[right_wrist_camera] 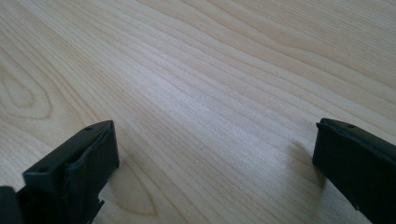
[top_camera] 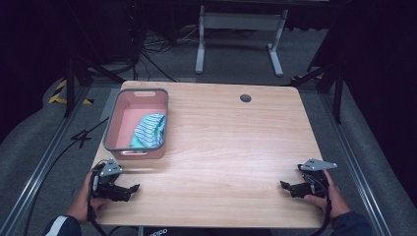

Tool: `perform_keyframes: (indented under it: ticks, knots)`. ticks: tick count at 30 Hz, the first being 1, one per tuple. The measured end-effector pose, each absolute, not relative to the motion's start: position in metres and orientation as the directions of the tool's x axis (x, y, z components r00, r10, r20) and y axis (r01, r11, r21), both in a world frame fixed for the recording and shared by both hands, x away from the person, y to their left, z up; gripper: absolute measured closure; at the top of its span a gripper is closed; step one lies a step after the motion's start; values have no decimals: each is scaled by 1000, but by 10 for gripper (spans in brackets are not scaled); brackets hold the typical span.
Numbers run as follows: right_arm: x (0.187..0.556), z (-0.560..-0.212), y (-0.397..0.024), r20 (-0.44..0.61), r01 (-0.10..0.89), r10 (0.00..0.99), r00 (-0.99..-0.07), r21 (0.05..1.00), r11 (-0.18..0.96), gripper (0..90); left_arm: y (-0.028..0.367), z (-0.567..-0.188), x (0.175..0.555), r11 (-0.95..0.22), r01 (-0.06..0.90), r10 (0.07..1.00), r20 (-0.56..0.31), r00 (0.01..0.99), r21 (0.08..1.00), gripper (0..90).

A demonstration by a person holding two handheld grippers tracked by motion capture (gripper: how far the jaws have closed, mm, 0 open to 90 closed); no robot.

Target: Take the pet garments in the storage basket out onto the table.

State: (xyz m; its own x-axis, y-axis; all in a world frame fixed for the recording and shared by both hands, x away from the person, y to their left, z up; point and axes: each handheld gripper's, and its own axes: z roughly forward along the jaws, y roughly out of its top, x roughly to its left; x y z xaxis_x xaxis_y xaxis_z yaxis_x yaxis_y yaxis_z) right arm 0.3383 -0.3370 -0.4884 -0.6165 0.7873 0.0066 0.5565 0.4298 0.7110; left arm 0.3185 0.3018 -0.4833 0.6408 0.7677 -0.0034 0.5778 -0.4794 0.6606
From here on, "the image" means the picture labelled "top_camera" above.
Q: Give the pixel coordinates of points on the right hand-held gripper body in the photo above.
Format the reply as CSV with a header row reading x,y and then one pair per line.
x,y
314,182

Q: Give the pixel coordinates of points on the pink basket with grey rim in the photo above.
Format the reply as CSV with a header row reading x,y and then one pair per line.
x,y
141,153

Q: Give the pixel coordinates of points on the aluminium floor rail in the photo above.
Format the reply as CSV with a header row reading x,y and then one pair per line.
x,y
357,164
36,173

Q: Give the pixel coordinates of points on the white metal desk frame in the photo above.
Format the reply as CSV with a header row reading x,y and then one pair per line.
x,y
242,21

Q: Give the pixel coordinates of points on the black tape floor mark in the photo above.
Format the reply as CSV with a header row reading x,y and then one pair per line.
x,y
81,137

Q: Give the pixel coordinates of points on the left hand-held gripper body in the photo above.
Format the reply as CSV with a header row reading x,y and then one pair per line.
x,y
105,178

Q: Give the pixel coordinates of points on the yellow black floor tape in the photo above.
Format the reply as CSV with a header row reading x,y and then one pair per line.
x,y
55,97

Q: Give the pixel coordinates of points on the blue striped cloth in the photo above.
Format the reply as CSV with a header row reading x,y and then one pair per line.
x,y
149,131

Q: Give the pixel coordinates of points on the person's left hand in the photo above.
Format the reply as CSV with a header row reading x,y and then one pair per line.
x,y
80,203

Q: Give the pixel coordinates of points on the black tripod stand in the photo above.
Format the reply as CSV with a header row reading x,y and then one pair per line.
x,y
337,95
69,88

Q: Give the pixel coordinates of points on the person's right hand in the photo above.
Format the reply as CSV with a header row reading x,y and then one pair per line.
x,y
337,201

